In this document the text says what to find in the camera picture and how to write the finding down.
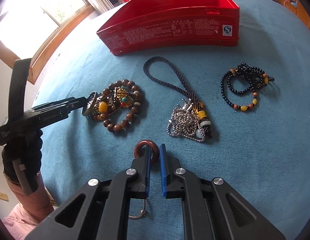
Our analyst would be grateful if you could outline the brown wooden bead bracelet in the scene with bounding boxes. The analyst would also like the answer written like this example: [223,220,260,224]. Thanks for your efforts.
[94,79,142,133]

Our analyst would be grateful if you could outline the gold ornament with turquoise bead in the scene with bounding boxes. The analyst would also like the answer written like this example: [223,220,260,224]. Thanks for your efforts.
[114,87,134,108]

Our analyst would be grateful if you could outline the red-brown wooden ring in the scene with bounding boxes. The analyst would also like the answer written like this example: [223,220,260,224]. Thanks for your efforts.
[134,140,160,163]

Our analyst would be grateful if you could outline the black braided cord pendant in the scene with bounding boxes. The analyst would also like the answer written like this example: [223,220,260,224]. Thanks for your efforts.
[143,56,212,142]

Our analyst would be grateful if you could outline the silver ball chain necklace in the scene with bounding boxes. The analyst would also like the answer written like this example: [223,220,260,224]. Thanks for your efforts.
[166,99,206,144]

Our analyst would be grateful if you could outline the black bead necklace amber accents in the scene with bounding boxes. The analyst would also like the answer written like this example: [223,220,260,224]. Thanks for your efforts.
[220,62,275,112]

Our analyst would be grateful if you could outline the pink sleeved left forearm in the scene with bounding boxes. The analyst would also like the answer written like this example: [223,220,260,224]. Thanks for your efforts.
[4,172,54,222]

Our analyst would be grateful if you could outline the black gloved left hand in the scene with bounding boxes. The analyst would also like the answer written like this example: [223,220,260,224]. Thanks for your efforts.
[2,129,43,192]

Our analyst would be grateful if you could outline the wooden framed window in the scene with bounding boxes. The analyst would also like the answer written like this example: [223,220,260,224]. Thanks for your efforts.
[0,0,95,83]

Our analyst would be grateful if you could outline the red rectangular tin box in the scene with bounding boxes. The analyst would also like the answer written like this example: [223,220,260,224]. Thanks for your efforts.
[97,0,240,56]

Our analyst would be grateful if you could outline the yellow wall socket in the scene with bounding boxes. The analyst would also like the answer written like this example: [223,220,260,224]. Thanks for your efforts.
[0,192,9,202]

